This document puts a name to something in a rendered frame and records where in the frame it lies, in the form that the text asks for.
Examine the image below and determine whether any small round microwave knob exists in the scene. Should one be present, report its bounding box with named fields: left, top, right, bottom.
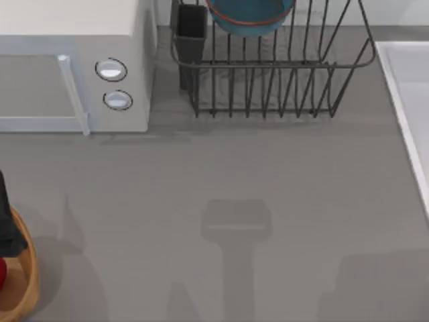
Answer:
left=103, top=89, right=133, bottom=111

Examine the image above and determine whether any dark grey cutlery holder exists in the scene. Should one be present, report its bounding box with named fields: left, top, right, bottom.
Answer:
left=172, top=2, right=208, bottom=91

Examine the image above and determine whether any large round microwave knob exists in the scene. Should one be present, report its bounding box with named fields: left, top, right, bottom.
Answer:
left=95, top=57, right=128, bottom=83

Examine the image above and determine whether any pale microwave oven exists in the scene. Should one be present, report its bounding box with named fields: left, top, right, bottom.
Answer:
left=0, top=0, right=159, bottom=136

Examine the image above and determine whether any blue bowl with red rim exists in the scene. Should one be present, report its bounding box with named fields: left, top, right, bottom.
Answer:
left=204, top=0, right=297, bottom=37

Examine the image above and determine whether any microwave oven door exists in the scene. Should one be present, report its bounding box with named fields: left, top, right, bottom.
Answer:
left=0, top=54, right=88, bottom=133

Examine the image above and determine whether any white sink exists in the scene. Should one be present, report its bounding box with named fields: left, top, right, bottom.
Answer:
left=374, top=40, right=429, bottom=222

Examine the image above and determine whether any wooden bowl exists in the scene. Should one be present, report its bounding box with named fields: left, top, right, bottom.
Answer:
left=0, top=205, right=42, bottom=322

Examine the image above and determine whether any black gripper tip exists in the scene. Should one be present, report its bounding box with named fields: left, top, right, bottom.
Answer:
left=0, top=170, right=29, bottom=259

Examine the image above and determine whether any red apple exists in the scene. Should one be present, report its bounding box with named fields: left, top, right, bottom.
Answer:
left=0, top=257, right=9, bottom=289

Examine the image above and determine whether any dark wire dish rack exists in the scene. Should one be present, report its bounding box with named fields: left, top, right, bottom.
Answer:
left=170, top=0, right=376, bottom=119

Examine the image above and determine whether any pale microwave door handle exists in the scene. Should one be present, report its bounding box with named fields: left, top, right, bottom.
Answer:
left=57, top=54, right=91, bottom=137

